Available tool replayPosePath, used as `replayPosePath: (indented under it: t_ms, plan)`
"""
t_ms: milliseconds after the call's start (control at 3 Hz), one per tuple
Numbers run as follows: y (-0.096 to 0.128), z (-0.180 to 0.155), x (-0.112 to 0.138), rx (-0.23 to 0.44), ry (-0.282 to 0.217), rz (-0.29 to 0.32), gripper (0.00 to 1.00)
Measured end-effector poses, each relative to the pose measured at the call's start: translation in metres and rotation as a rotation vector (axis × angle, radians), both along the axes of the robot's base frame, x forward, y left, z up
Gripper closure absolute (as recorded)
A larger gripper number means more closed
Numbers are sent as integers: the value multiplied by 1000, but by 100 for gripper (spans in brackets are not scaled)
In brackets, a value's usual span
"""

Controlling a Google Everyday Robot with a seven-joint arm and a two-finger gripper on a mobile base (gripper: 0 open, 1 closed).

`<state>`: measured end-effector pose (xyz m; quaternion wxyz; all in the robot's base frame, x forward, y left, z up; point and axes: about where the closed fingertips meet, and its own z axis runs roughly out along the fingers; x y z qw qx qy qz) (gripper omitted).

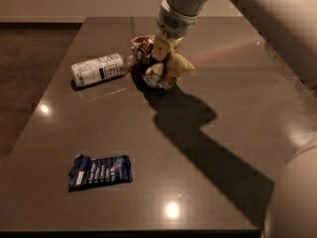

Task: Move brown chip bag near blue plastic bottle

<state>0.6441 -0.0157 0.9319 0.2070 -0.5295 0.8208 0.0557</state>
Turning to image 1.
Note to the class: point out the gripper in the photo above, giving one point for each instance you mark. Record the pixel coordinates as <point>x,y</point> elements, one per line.
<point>174,23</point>

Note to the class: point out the brown chip bag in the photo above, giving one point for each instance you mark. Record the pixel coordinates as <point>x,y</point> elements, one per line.
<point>173,69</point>

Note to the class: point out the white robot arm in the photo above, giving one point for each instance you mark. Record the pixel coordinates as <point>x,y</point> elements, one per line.
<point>289,27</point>

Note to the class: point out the clear plastic water bottle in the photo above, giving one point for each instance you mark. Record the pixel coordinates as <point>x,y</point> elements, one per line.
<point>93,71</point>

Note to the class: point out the dark blue snack packet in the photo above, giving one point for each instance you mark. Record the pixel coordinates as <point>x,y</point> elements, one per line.
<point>87,173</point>

